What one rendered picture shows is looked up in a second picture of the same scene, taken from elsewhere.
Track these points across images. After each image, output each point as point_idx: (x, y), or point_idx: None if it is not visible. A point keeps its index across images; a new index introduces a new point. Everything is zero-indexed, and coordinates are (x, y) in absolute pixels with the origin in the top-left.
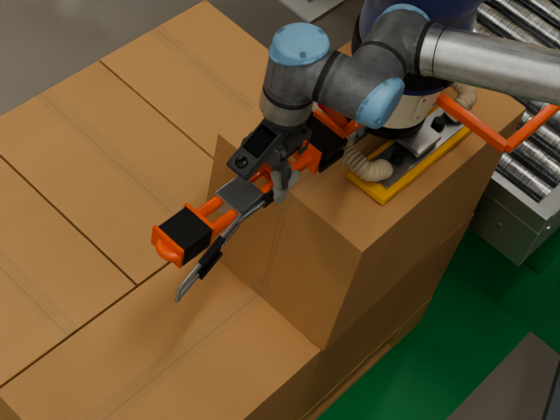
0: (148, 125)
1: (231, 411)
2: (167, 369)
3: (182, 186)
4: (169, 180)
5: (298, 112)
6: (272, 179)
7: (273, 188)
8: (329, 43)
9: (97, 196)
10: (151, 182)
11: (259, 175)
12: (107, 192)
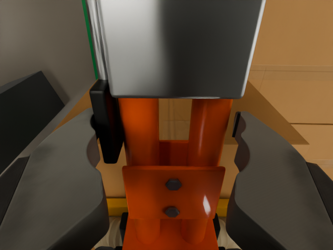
0: (322, 111)
1: None
2: None
3: (273, 92)
4: (284, 89)
5: None
6: (92, 166)
7: (86, 135)
8: None
9: (328, 36)
10: (295, 78)
11: (191, 139)
12: (322, 45)
